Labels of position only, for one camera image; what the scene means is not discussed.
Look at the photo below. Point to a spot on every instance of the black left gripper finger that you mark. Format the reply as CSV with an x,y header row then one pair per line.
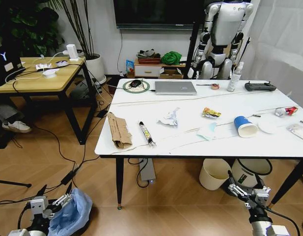
x,y
42,190
64,198

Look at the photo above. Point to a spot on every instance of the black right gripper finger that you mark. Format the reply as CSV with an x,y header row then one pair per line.
x,y
260,183
237,188

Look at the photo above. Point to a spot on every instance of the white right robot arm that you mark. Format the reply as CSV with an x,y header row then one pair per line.
x,y
264,228

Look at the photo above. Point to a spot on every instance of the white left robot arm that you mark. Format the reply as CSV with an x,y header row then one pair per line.
x,y
23,232

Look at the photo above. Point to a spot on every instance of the white bin with black rim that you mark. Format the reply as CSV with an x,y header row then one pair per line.
x,y
249,172

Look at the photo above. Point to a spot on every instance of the beige waste bin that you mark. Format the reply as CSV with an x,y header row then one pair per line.
x,y
212,174

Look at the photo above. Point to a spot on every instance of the black power adapter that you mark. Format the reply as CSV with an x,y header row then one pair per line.
x,y
67,177

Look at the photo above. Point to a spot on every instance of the black stand foot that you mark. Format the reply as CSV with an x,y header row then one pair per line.
x,y
13,183

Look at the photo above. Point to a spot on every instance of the black table leg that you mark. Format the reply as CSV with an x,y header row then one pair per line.
x,y
119,182
290,180

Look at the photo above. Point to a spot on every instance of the white round lid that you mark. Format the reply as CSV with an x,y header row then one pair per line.
x,y
267,125

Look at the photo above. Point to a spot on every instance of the blue paper cup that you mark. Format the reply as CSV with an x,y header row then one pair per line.
x,y
243,125

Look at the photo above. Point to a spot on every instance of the clear plastic package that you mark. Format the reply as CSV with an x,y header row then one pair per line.
x,y
298,131

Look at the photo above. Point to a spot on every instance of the small metal bit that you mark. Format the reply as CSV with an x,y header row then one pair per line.
x,y
256,115

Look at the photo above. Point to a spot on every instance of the person's shoe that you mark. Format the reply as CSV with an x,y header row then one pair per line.
x,y
16,126

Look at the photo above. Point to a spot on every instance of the crushed red silver can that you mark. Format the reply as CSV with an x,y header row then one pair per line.
x,y
286,111

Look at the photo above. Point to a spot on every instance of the yellow snack wrapper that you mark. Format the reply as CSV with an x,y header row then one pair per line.
x,y
211,113

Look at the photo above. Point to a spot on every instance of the person's leg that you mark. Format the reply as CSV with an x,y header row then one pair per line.
x,y
5,111

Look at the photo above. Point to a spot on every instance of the grey power strip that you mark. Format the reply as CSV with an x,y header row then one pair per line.
x,y
146,172

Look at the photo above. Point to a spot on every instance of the torn brown cardboard piece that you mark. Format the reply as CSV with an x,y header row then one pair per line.
x,y
119,130

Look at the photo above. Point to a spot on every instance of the black remote controller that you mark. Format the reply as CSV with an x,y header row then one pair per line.
x,y
260,86

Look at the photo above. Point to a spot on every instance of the crumpled silver white wrapper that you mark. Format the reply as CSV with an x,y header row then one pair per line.
x,y
169,118

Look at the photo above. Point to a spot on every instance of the long black snack wrapper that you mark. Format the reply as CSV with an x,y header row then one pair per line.
x,y
146,134

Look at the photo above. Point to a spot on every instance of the small tape roll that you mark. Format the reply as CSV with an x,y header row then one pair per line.
x,y
215,86

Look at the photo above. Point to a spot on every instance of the wooden side table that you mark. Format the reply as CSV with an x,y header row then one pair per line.
x,y
43,84

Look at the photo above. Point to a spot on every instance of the clear spray bottle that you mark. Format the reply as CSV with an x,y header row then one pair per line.
x,y
233,81

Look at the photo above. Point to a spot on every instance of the white round dish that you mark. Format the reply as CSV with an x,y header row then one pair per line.
x,y
50,73

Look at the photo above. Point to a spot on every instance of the silver laptop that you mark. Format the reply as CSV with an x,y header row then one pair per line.
x,y
175,87

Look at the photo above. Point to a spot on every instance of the white power strip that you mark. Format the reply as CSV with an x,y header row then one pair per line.
x,y
61,63

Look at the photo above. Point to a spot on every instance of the black computer case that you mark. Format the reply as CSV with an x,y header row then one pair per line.
x,y
5,64

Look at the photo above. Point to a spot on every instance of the open cardboard box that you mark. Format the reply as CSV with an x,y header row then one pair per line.
x,y
171,73

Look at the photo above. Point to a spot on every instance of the tall plant in white pot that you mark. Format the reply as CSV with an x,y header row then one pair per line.
x,y
96,66

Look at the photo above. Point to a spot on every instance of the black computer mouse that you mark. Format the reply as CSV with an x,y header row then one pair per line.
x,y
135,83

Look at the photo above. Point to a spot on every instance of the white curtain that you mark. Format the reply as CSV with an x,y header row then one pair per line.
x,y
281,49

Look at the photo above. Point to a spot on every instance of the round green-rimmed mouse pad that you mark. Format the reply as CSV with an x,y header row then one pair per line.
x,y
144,87

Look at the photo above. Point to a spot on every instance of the white upright charger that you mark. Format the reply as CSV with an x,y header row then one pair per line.
x,y
71,52

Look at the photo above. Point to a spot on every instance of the green cloth bundle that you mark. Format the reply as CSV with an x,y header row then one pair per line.
x,y
171,58

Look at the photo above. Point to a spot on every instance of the black stand pole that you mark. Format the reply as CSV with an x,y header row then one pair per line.
x,y
191,49

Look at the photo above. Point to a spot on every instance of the blue snack packet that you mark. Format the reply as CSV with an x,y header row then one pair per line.
x,y
129,66

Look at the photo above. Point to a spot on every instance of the low wooden white cabinet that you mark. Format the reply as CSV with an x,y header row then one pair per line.
x,y
147,70

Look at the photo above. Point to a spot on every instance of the pile of clutter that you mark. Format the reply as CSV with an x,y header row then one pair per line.
x,y
148,56

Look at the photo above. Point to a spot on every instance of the white humanoid robot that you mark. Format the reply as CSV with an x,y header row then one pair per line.
x,y
225,27

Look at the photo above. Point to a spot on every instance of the large green leafy plant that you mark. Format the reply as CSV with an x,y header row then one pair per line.
x,y
26,24

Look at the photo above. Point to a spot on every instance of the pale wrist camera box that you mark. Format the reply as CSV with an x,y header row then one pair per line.
x,y
39,205
260,197

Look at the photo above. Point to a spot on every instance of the black wall television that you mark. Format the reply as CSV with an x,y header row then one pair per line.
x,y
158,12

